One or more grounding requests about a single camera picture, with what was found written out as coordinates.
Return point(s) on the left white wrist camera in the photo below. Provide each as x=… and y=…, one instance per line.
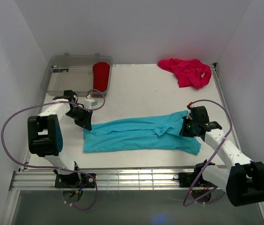
x=90, y=103

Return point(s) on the aluminium frame rail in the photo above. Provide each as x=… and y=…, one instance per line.
x=107, y=179

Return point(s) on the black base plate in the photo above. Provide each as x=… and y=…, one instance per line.
x=185, y=179
x=74, y=180

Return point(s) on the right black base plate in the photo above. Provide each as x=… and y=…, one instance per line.
x=185, y=179

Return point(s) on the rolled red t shirt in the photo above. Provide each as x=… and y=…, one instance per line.
x=101, y=71

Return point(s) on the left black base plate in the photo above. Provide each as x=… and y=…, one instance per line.
x=74, y=180

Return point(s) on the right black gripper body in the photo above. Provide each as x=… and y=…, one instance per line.
x=188, y=128

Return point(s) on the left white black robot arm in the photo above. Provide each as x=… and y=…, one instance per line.
x=44, y=132

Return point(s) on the clear plastic bin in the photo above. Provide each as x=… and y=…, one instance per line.
x=73, y=72

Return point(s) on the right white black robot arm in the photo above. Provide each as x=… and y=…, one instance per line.
x=243, y=182

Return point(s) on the magenta t shirt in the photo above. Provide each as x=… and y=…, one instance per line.
x=189, y=73

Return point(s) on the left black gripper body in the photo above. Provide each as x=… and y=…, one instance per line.
x=80, y=116

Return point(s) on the cyan t shirt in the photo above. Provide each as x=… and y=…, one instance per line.
x=143, y=133

